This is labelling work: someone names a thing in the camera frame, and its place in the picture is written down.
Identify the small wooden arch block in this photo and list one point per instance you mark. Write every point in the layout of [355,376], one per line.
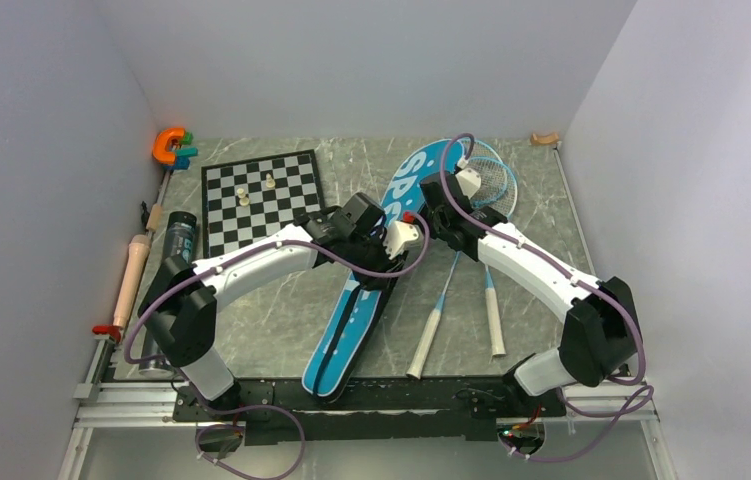
[551,139]

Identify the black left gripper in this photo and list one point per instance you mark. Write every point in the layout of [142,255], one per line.
[384,264]

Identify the cream chess piece front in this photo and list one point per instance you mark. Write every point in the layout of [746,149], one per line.
[243,198]

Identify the blue racket bag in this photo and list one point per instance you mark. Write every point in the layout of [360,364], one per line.
[357,310]

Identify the orange horseshoe magnet toy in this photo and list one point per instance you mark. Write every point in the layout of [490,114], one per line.
[165,145]

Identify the teal toy blocks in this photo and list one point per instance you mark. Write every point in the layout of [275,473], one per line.
[184,151]

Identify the black white chessboard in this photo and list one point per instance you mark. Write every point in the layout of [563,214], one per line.
[227,226]

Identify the beige wooden roller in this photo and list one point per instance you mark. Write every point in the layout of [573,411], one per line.
[138,251]

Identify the small tan stick handle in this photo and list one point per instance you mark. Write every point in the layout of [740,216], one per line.
[153,218]

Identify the blue badminton racket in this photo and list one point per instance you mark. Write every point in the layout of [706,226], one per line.
[499,191]
[415,369]

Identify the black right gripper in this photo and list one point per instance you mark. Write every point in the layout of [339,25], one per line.
[423,222]

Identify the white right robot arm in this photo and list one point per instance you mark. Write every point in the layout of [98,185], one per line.
[600,326]

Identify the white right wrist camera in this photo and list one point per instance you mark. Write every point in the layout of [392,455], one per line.
[469,179]

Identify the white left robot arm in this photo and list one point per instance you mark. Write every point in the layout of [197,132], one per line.
[182,303]

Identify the red clamp piece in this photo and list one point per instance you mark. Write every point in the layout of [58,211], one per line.
[114,332]

